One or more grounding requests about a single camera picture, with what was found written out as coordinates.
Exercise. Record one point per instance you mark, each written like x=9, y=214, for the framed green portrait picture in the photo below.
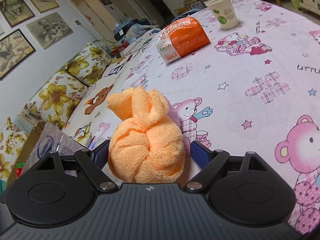
x=16, y=12

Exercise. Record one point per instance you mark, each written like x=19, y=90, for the cartoon print sofa cover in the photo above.
x=105, y=89

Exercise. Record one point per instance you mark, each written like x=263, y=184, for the red strawberry plush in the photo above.
x=19, y=168

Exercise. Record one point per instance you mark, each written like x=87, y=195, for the black framed bird picture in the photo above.
x=15, y=48

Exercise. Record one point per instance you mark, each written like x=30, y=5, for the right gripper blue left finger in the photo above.
x=91, y=163

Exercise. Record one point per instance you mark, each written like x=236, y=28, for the white paper cup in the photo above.
x=224, y=12

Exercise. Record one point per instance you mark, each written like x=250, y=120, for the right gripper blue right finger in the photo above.
x=211, y=164

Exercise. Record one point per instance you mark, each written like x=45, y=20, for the orange white snack bag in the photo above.
x=181, y=38

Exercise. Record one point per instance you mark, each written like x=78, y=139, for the framed tree sketch picture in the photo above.
x=45, y=5

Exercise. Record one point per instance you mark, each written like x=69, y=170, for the red box on sofa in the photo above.
x=118, y=49

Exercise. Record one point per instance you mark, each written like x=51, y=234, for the pink bear tablecloth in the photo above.
x=253, y=88

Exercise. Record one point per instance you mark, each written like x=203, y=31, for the orange knitted cloth bundle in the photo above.
x=147, y=146

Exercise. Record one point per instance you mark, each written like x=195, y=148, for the grey portrait poster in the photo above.
x=49, y=29

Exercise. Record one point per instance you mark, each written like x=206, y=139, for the yellow flower cushion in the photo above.
x=12, y=141
x=56, y=100
x=88, y=65

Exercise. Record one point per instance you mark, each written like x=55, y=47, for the cardboard box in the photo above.
x=42, y=139

